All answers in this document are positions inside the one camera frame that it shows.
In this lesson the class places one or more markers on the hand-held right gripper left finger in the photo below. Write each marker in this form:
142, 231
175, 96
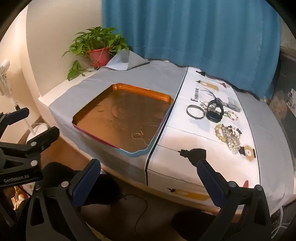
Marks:
85, 184

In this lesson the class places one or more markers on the white standing fan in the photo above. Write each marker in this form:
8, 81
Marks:
4, 78

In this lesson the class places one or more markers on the green plant in red pot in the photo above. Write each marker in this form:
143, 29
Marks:
98, 55

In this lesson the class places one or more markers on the grey and white printed tablecloth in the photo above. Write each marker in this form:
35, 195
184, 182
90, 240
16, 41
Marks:
143, 74

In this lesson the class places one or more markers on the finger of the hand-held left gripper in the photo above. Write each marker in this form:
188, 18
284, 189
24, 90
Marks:
21, 114
45, 137

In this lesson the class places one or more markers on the blue curtain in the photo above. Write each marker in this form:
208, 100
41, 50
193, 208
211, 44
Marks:
185, 30

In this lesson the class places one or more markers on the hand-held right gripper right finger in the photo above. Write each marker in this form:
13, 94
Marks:
211, 184

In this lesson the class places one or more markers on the person's right leg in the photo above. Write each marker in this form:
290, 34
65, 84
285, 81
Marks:
192, 223

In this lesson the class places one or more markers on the silver metal bangle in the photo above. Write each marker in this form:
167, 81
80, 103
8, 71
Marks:
187, 111

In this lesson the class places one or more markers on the orange metal tray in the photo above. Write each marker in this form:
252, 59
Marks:
129, 115

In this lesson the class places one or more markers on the orange patterned bag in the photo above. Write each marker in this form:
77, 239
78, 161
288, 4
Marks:
15, 200

